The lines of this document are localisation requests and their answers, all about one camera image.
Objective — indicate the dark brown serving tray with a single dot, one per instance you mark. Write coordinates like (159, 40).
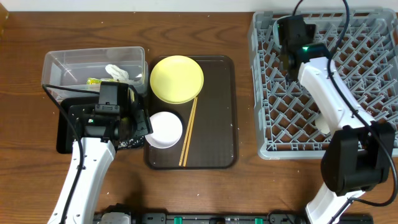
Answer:
(214, 140)

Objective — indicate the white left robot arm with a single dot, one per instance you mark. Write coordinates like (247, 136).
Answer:
(91, 159)

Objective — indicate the pink white bowl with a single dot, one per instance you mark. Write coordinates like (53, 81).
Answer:
(167, 130)

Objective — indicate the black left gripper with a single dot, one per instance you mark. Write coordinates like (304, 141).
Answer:
(142, 116)

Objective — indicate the grey dishwasher rack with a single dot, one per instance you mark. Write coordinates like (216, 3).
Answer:
(285, 113)

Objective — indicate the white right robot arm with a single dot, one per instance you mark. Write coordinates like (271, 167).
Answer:
(359, 155)

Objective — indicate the wooden chopstick left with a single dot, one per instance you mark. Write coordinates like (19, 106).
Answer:
(182, 152)

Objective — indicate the clear plastic waste bin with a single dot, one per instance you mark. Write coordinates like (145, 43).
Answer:
(66, 71)

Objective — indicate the white tissue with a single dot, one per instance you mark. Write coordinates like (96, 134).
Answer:
(117, 73)

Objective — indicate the black waste bin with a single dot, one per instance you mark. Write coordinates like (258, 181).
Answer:
(64, 142)

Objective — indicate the wooden chopstick right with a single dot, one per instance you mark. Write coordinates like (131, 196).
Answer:
(189, 132)

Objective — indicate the wooden chopstick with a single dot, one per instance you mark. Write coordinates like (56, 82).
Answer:
(189, 132)
(182, 152)

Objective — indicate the yellow plate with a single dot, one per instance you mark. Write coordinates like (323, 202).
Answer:
(176, 79)

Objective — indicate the light blue bowl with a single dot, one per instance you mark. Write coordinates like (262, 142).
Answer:
(280, 30)

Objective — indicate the yellow green wrapper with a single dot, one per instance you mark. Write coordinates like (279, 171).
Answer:
(93, 81)

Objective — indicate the rice food waste pile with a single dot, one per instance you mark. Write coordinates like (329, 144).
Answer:
(132, 143)

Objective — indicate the white green cup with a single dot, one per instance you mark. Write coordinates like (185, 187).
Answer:
(321, 124)

